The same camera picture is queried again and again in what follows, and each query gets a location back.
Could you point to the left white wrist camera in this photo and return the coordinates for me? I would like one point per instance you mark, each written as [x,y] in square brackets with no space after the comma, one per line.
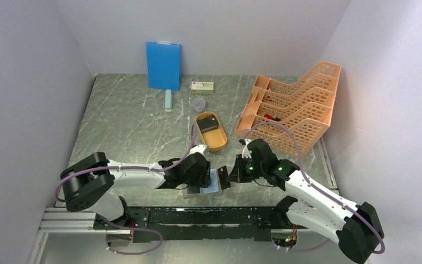
[201,148]

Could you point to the red black item in organizer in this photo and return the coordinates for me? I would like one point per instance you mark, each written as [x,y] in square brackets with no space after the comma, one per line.
[276,119]

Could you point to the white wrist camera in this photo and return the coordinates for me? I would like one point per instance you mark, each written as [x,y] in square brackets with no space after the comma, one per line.
[201,148]
[245,152]

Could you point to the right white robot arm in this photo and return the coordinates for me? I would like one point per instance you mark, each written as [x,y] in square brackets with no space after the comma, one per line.
[355,228]

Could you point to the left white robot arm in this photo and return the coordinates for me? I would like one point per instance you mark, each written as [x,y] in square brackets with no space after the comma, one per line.
[86,184]

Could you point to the orange plastic file organizer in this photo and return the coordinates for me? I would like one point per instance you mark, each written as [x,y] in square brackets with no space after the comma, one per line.
[304,107]

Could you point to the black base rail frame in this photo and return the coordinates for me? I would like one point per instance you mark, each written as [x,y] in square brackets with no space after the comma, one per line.
[213,223]

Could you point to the light blue eraser bar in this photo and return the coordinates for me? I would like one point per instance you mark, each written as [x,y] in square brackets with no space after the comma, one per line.
[168,100]

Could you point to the small white red box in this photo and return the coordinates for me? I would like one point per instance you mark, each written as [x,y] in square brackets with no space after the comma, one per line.
[202,87]

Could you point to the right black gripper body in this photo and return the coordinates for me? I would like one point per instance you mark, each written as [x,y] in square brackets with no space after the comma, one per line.
[259,169]

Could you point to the yellow oval tray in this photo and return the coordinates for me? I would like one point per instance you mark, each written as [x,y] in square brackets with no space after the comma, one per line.
[216,139]

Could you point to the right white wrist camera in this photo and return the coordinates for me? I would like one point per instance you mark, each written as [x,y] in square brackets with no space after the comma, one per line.
[245,152]

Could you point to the small clear round container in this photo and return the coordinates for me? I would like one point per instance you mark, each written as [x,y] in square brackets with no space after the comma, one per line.
[199,105]

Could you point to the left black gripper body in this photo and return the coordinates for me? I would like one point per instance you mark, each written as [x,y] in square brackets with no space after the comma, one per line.
[200,179]

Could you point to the blue board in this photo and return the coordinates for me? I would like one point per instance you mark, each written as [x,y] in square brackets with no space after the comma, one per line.
[163,65]

